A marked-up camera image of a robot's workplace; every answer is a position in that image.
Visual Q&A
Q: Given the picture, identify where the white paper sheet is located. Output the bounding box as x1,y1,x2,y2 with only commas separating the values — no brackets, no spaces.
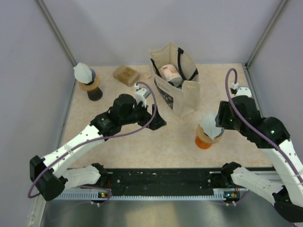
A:
200,112,221,139

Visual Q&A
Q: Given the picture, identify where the grey cable duct strip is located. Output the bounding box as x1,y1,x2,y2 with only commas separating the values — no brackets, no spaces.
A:
55,189,241,202

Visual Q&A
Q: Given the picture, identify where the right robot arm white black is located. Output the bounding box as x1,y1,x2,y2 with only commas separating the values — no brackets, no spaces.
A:
215,95,303,223

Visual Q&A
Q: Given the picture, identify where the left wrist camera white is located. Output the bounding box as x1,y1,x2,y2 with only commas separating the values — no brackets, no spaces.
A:
134,83,151,107

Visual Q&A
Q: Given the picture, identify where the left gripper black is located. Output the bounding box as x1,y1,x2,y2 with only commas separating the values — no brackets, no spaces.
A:
120,99,166,131

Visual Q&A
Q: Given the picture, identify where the pink patterned paper roll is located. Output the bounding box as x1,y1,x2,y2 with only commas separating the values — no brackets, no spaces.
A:
159,64,183,87

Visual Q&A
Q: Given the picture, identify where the blue glass dripper cone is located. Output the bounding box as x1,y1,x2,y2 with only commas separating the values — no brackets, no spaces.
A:
216,128,224,138
90,69,96,84

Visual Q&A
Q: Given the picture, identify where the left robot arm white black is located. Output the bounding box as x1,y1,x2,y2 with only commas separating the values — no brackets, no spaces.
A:
27,94,158,201

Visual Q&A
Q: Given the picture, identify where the kitchen cleaning pads pack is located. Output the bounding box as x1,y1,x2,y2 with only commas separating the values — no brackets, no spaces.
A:
113,65,140,87

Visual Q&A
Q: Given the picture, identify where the cream tote bag floral print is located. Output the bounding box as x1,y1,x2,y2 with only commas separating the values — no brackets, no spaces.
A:
149,42,200,120

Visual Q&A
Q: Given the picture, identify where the wooden dripper stand brown collar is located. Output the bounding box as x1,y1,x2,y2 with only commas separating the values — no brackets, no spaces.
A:
78,76,103,101

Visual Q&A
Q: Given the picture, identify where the white paper coffee filter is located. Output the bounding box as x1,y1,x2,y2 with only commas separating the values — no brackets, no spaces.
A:
73,62,93,84

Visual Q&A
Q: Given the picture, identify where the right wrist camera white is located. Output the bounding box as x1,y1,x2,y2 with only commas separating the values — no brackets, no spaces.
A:
230,83,252,98

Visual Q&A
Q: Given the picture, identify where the orange glass dripper cone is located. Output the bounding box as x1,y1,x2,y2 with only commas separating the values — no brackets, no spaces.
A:
195,136,212,149

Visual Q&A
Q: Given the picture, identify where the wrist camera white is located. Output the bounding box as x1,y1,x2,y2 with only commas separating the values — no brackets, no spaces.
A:
230,83,252,98
134,83,151,107

